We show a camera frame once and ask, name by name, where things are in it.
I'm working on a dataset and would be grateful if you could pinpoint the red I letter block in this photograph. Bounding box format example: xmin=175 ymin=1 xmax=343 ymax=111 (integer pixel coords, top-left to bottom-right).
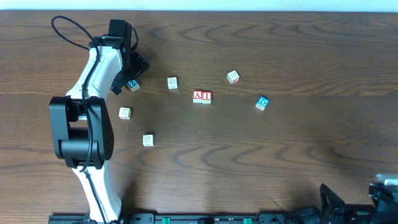
xmin=202 ymin=91 xmax=212 ymax=104

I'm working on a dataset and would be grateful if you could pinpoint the blue 2 number block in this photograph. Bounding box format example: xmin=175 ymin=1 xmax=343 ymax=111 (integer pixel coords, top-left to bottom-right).
xmin=127 ymin=80 xmax=140 ymax=91

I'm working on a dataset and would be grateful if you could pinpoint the red E letter block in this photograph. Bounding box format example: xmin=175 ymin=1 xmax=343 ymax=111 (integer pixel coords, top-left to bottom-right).
xmin=227 ymin=70 xmax=240 ymax=84

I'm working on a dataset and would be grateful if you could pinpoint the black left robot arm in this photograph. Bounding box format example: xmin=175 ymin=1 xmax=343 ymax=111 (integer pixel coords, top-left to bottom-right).
xmin=49 ymin=46 xmax=149 ymax=223

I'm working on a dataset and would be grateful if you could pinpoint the blue H letter block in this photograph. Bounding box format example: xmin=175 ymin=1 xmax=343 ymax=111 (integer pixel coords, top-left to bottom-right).
xmin=142 ymin=134 xmax=154 ymax=147

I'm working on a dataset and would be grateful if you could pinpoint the cow picture wooden block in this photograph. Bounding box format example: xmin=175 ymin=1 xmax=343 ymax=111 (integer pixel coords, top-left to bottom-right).
xmin=119 ymin=107 xmax=132 ymax=119

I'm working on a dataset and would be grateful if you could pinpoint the blue D letter block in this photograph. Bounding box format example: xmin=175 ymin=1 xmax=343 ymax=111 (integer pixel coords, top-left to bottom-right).
xmin=255 ymin=96 xmax=269 ymax=111

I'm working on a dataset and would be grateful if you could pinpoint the plain face wooden block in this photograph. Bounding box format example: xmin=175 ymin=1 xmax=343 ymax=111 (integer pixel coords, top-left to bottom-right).
xmin=167 ymin=77 xmax=178 ymax=90

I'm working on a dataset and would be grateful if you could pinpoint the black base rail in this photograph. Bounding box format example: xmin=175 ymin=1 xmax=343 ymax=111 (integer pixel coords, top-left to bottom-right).
xmin=48 ymin=212 xmax=364 ymax=224

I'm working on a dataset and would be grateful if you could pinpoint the red A letter block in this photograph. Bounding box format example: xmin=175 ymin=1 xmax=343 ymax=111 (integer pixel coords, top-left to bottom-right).
xmin=193 ymin=90 xmax=203 ymax=103

